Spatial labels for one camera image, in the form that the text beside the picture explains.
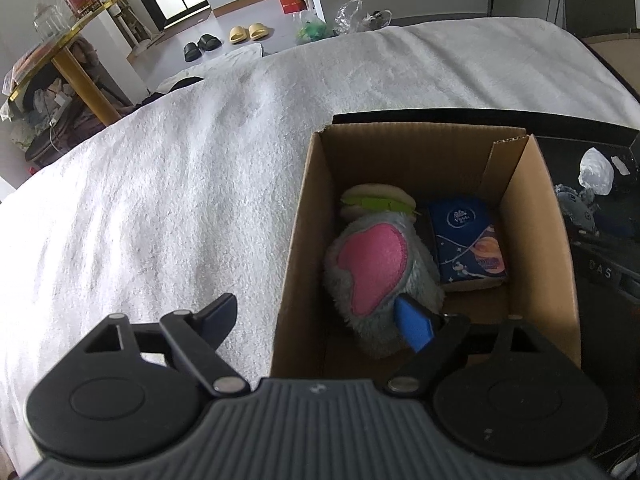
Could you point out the yellow-legged table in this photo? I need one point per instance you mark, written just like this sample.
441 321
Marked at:
80 77

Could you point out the black slipper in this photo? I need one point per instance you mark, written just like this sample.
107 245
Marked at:
192 51
209 42

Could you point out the green filled plastic bag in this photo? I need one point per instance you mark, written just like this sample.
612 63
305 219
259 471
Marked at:
312 30

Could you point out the crumpled white plastic bag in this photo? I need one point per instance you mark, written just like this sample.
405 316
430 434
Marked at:
595 172

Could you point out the grey and pink plush toy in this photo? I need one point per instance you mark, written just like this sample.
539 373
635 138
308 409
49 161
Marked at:
372 270

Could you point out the white floor towel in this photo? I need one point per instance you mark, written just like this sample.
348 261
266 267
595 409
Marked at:
220 60

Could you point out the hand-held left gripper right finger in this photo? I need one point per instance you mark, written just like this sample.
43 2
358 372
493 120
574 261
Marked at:
412 322

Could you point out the blue printed tissue pack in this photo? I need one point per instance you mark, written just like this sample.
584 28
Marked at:
467 240

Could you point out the brown cardboard box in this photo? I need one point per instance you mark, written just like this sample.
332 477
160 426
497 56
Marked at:
542 260

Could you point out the glass jar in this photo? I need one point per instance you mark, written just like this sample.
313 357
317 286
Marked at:
49 22

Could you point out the clear plastic bag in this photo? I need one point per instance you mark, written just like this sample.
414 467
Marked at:
352 15

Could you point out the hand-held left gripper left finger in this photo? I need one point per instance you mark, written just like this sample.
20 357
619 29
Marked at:
220 317

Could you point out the small white paper label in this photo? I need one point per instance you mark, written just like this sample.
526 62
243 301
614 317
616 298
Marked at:
621 165

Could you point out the black shallow tray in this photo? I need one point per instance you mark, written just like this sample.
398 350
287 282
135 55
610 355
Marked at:
605 270

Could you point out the burger plush toy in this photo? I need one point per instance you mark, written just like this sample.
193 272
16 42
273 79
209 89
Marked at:
377 196

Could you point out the cardboard-lined black tray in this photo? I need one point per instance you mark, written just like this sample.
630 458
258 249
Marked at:
617 52

